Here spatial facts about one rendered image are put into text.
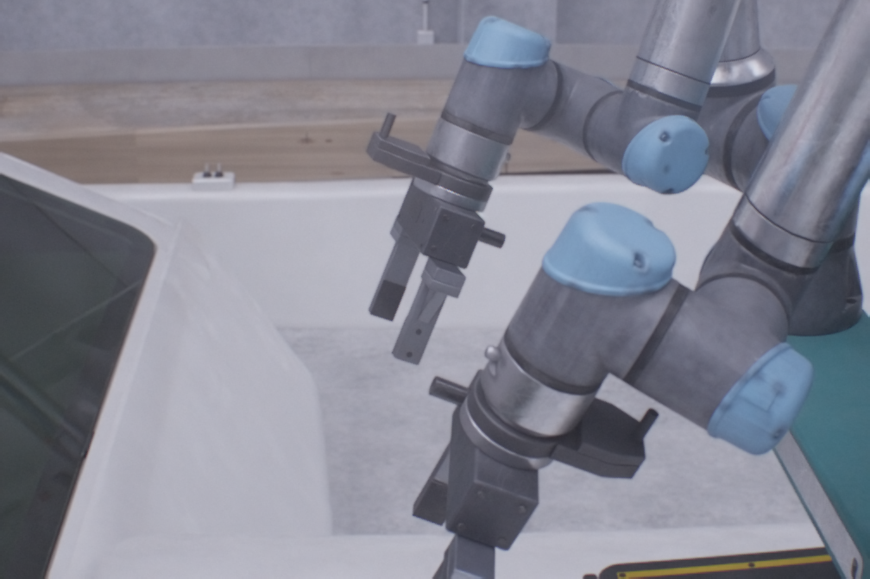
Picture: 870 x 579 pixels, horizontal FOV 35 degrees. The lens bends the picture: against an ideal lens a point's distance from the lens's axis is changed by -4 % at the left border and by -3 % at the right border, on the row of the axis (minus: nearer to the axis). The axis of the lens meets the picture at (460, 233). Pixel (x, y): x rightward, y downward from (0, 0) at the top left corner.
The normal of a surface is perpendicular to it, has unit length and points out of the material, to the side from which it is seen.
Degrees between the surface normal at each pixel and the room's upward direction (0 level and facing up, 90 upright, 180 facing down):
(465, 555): 24
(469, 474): 67
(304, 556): 16
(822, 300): 72
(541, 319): 79
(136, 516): 47
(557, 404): 102
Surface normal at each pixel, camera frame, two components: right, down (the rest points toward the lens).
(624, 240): 0.41, -0.79
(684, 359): -0.14, 0.04
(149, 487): 0.78, -0.61
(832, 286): 0.34, 0.07
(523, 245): -0.03, 0.39
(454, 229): 0.23, 0.26
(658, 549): 0.00, -0.99
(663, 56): -0.51, 0.00
